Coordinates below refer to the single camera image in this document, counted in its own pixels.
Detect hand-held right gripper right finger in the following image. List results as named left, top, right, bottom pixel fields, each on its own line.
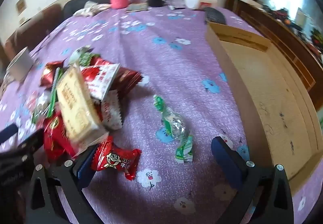
left=211, top=136, right=294, bottom=224

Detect black glasses case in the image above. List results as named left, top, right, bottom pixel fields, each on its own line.
left=204, top=7, right=227, bottom=25

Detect wooden cabinet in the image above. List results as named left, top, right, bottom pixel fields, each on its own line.
left=233, top=0, right=323, bottom=93

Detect white mug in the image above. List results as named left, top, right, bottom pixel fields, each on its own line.
left=5, top=47, right=34, bottom=81

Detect beige cracker packet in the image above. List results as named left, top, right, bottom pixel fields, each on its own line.
left=55, top=64, right=109, bottom=150

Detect purple floral tablecloth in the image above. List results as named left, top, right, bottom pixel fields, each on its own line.
left=0, top=7, right=323, bottom=224

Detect pile of snack packets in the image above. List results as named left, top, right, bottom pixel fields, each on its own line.
left=31, top=46, right=144, bottom=161

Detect white gloves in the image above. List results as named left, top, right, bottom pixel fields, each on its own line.
left=73, top=1, right=111, bottom=17

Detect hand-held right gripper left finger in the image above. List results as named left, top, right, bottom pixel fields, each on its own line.
left=25, top=144, right=111, bottom=224

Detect brown chair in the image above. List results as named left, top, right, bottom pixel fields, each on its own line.
left=5, top=3, right=63, bottom=50

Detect red cartoon snack packet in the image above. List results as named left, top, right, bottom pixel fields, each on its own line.
left=90, top=136, right=142, bottom=181

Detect assorted cabinet clutter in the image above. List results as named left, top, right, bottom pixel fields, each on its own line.
left=262, top=3, right=323, bottom=63

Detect cardboard box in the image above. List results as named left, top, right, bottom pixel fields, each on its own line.
left=205, top=21, right=322, bottom=181

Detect small printed booklet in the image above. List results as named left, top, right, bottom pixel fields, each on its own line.
left=125, top=0, right=149, bottom=13

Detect green candy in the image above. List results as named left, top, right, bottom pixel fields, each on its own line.
left=153, top=95, right=194, bottom=164

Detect small wall plaque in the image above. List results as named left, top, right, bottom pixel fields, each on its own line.
left=16, top=0, right=27, bottom=15

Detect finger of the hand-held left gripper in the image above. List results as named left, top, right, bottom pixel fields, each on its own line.
left=14, top=128, right=45, bottom=157
left=0, top=124, right=19, bottom=143

